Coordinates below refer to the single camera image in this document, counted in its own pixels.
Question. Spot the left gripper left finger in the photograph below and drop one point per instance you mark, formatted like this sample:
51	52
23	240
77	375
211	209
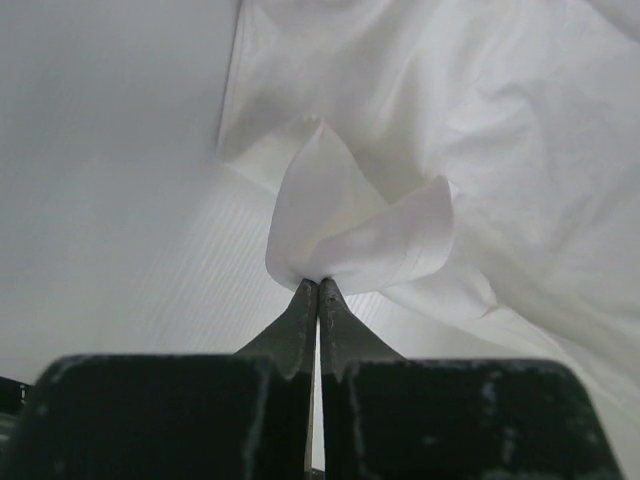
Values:
246	415

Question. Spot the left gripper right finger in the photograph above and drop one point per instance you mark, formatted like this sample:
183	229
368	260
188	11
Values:
389	417

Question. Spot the white t shirt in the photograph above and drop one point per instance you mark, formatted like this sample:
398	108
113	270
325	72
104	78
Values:
529	108

